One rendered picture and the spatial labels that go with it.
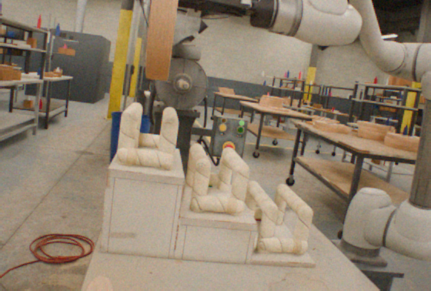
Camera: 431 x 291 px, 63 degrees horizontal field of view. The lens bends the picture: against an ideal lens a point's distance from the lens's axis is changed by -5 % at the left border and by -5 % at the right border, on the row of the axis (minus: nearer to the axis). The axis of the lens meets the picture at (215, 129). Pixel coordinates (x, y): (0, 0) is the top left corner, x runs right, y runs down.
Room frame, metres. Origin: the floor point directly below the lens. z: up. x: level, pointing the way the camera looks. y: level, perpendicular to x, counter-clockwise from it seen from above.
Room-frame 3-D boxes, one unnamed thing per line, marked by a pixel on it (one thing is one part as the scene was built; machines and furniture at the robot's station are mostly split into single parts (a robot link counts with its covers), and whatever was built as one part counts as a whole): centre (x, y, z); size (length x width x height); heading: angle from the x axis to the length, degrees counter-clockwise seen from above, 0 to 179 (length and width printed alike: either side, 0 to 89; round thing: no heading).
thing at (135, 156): (0.72, 0.13, 1.12); 0.11 x 0.03 x 0.03; 100
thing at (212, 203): (0.74, -0.03, 1.04); 0.11 x 0.03 x 0.03; 100
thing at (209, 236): (0.84, -0.01, 0.98); 0.27 x 0.16 x 0.09; 10
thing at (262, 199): (0.85, -0.13, 1.04); 0.20 x 0.03 x 0.03; 9
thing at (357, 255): (1.39, -0.64, 0.73); 0.22 x 0.18 x 0.06; 3
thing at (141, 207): (0.81, 0.14, 1.02); 0.27 x 0.15 x 0.17; 10
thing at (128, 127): (0.72, 0.17, 1.15); 0.03 x 0.03 x 0.09
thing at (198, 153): (0.83, 0.03, 1.12); 0.20 x 0.03 x 0.03; 9
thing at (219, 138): (1.92, -0.03, 0.99); 0.24 x 0.21 x 0.26; 10
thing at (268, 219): (0.77, -0.15, 0.99); 0.03 x 0.03 x 0.09
